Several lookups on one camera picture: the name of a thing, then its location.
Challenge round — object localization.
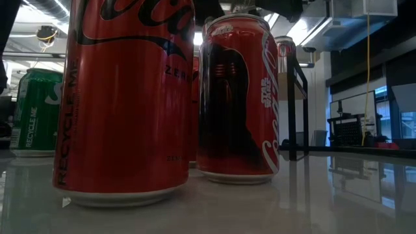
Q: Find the red Coke Zero can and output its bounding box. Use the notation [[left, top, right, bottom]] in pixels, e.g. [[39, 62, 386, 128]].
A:
[[52, 0, 196, 209], [188, 55, 201, 169]]

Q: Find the green Sprite can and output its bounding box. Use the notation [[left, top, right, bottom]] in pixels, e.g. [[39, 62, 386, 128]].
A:
[[9, 67, 64, 159]]

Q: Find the grey waste bin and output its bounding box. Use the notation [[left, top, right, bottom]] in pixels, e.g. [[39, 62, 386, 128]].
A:
[[313, 129, 329, 147]]

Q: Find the small red box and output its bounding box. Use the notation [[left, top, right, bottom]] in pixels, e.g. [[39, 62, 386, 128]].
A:
[[373, 141, 400, 150]]

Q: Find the light wooden table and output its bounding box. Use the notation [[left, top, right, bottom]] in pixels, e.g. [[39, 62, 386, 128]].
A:
[[279, 144, 416, 160]]

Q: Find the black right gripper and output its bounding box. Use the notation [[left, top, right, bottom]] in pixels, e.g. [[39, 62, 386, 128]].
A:
[[194, 0, 305, 27]]

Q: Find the red Coca-Cola can dark figure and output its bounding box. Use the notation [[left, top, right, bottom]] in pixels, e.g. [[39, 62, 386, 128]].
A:
[[196, 13, 281, 185]]

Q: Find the black round camera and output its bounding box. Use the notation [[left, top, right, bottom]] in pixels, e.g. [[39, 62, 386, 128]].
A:
[[35, 25, 59, 45]]

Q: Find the black pegboard cart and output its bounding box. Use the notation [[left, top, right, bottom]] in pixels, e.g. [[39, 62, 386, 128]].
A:
[[326, 112, 384, 148]]

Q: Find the wooden shelf rack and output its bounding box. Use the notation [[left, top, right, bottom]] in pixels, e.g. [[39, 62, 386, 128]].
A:
[[278, 51, 309, 163]]

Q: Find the silver Diet Coke can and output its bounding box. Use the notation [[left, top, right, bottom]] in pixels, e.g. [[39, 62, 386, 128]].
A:
[[274, 34, 297, 75]]

